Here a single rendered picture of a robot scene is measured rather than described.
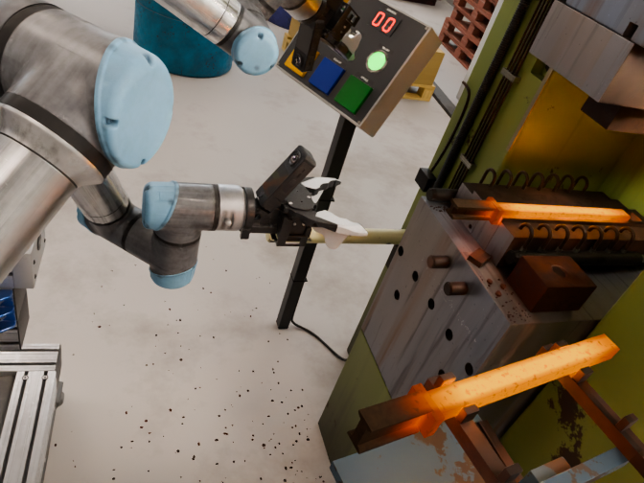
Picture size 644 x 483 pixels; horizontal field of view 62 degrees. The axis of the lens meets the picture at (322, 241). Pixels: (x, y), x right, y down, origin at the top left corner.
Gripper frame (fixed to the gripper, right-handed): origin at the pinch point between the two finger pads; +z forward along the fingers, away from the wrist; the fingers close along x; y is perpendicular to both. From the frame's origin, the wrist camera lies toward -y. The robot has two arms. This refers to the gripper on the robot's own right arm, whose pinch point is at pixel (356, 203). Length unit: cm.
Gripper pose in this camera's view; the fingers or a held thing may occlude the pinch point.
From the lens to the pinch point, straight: 94.4
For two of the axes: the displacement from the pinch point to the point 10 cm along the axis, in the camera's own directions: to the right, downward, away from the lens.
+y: -2.6, 7.6, 6.0
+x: 2.8, 6.5, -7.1
